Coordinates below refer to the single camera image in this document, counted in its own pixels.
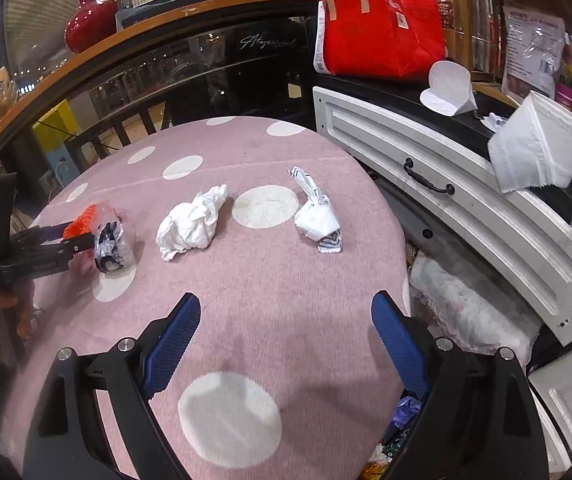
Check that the small white drawer unit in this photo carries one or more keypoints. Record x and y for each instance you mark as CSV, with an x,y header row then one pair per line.
x,y
566,400

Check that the black office chair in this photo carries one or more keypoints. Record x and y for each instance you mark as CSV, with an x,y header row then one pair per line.
x,y
266,60

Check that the black wooden railing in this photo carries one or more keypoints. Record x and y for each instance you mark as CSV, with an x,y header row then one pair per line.
x,y
115,127

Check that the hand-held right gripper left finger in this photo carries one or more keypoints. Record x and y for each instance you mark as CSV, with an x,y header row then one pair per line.
x,y
173,340

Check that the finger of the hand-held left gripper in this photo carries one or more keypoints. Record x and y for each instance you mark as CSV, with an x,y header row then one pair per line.
x,y
68,252
53,232

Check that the colourful snack wrappers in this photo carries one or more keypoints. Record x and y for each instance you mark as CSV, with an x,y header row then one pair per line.
x,y
398,435

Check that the clear black-printed plastic wrapper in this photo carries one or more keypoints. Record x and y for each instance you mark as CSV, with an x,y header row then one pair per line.
x,y
110,247

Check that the red vase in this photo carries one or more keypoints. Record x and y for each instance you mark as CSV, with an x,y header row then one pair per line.
x,y
90,25

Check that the white lace bundle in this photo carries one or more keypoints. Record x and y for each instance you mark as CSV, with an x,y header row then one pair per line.
x,y
471,305

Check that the small folded white face mask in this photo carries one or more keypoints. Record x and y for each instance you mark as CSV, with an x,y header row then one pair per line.
x,y
448,87

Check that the white tissue paper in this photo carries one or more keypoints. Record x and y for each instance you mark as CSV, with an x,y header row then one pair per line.
x,y
190,227

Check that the large white face mask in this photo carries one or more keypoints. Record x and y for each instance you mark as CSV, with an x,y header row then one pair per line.
x,y
536,145

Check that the yellow box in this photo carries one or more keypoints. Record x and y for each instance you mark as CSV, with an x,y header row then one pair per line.
x,y
53,125

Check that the crumpled striped white paper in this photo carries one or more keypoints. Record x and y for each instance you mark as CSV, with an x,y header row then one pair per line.
x,y
316,220

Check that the clear printed packet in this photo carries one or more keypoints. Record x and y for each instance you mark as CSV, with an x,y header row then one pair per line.
x,y
533,50

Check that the red tote bag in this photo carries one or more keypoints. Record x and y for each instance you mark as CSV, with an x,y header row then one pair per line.
x,y
381,30

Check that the curved wooden counter rim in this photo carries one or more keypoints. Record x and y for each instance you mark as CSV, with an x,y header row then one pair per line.
x,y
115,37

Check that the white drawer cabinet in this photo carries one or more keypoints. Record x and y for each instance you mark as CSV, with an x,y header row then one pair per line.
x,y
491,230

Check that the orange yellow knitted toy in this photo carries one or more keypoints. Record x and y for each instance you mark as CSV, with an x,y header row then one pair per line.
x,y
80,222

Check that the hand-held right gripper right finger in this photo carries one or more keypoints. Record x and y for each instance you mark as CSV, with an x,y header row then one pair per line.
x,y
398,340

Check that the pink polka dot tablecloth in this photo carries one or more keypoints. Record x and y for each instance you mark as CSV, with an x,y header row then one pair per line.
x,y
266,300

